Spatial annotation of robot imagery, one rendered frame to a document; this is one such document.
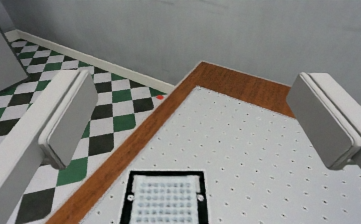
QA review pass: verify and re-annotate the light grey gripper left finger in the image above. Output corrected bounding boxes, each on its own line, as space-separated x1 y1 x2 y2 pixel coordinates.
0 70 99 224

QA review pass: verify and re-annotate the white well plate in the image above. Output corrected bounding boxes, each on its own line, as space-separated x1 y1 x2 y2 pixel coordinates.
131 177 199 224

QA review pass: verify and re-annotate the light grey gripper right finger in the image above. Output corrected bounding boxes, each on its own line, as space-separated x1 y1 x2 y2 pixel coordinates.
286 73 361 170

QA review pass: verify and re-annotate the light grey perforated base plate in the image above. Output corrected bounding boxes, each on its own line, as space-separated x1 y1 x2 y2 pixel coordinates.
81 86 361 224

